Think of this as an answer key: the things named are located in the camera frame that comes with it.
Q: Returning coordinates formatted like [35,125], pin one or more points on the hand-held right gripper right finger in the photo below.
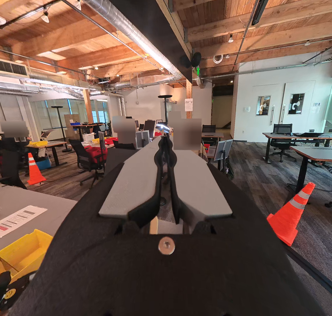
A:
[202,188]

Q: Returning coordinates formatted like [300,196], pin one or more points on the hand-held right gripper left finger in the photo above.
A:
[129,186]

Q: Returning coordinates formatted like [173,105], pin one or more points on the yellow plastic bin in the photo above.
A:
[26,248]

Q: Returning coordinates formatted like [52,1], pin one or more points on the grey panel on stand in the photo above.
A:
[142,138]
[223,149]

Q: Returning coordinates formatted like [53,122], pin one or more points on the black office chair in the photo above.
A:
[282,130]
[83,157]

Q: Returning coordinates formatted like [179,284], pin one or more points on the printed paper sheet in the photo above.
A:
[23,217]

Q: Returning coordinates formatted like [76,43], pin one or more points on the white door with window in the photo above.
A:
[262,126]
[306,123]

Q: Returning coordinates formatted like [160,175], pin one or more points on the black floor lamp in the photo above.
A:
[166,105]
[61,123]

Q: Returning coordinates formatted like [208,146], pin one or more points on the grey office desk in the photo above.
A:
[313,153]
[275,135]

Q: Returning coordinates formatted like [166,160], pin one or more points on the orange traffic cone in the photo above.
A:
[290,217]
[35,173]

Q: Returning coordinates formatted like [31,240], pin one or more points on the black ceiling speaker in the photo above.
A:
[196,58]

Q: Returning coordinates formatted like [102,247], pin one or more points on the white air vent grille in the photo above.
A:
[13,68]

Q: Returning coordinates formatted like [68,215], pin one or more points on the white track spotlight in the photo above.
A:
[77,3]
[45,16]

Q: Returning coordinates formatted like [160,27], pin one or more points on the black linear ceiling fixture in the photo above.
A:
[262,4]

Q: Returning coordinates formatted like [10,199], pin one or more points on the wooden support post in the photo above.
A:
[189,87]
[87,105]

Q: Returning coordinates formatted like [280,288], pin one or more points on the silver ceiling air duct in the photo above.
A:
[124,22]

